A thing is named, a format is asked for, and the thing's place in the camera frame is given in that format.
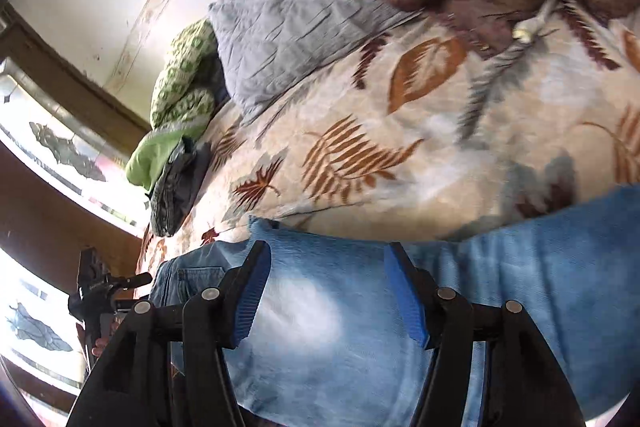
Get plain green cloth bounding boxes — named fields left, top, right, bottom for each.
left=124, top=126, right=192, bottom=194

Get light blue denim pants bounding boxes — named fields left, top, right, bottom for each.
left=149, top=183, right=640, bottom=427

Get green patterned quilt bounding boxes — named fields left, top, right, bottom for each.
left=149, top=19, right=221, bottom=131

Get dark grey folded clothes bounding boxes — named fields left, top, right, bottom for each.
left=149, top=139, right=214, bottom=238

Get white knotted cloth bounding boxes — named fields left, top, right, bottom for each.
left=512, top=0, right=564, bottom=46

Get grey quilted pillow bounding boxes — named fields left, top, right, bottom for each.
left=207, top=0, right=427, bottom=128

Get brown wooden window frame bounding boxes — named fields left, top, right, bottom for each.
left=0, top=4, right=152, bottom=135

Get cream leaf-print blanket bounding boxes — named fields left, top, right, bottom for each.
left=134, top=0, right=640, bottom=253

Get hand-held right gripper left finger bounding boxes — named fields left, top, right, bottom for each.
left=66, top=240, right=273, bottom=427

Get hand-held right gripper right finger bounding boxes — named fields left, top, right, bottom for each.
left=383, top=241, right=587, bottom=427

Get patterned glass window pane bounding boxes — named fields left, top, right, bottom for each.
left=0, top=57, right=151, bottom=239
left=0, top=251, right=90, bottom=404

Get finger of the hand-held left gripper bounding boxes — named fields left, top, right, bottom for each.
left=107, top=272, right=153, bottom=292

